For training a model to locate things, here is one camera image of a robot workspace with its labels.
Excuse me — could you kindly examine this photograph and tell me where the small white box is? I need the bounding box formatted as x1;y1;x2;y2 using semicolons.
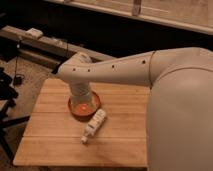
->
26;28;43;38

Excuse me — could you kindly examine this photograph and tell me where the orange ceramic bowl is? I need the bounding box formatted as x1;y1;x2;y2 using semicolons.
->
68;91;101;117

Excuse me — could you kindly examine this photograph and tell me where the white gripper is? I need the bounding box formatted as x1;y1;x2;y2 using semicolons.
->
69;83;92;101

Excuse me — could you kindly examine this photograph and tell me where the white plastic bottle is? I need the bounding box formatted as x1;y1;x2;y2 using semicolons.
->
81;109;107;144

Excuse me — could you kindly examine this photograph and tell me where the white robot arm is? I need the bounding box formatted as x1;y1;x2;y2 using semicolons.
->
57;47;213;171

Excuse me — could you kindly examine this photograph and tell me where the long wooden beam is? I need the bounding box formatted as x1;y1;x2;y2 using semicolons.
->
0;25;113;61

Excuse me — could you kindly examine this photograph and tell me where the black tripod stand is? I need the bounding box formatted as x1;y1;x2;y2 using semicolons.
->
0;67;29;161

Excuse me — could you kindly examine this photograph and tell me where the wooden shelf ledge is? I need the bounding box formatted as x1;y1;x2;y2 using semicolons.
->
45;0;213;36

